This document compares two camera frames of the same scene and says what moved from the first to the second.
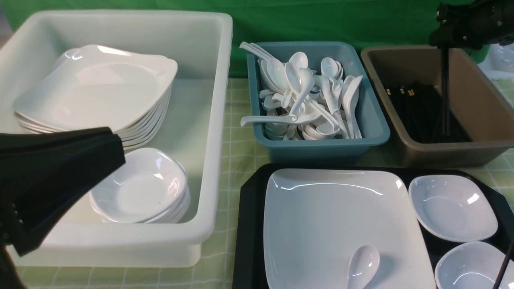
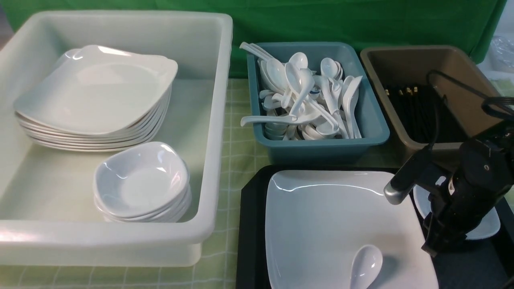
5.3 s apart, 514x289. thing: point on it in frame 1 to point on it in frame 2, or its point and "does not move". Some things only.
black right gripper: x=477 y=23 to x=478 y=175
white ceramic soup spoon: x=364 y=265 does not move
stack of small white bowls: x=151 y=187 does not move
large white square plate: x=313 y=218 does not move
